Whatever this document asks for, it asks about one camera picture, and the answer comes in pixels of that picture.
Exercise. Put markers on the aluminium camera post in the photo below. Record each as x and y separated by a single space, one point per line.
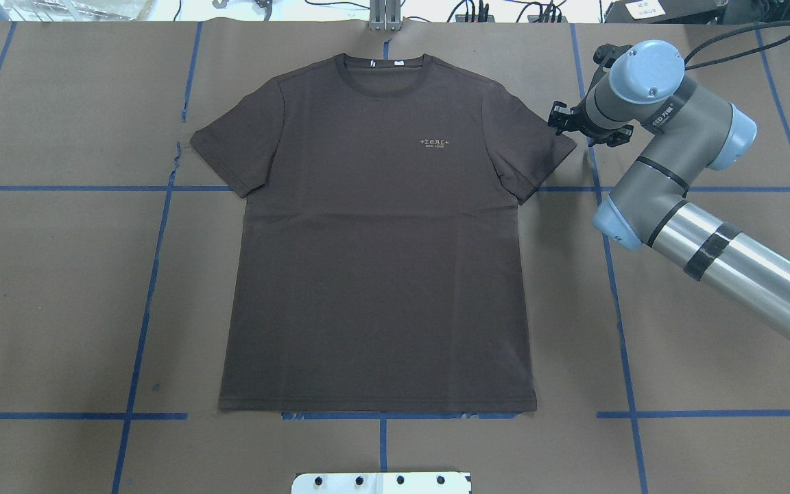
385 15

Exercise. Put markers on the black equipment box with label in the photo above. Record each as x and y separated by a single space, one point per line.
663 12

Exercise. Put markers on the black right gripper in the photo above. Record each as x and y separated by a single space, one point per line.
579 118

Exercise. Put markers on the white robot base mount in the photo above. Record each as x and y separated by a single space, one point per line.
384 482

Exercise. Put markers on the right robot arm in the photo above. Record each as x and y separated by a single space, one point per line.
692 130

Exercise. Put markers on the dark brown t-shirt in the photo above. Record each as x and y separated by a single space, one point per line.
380 266

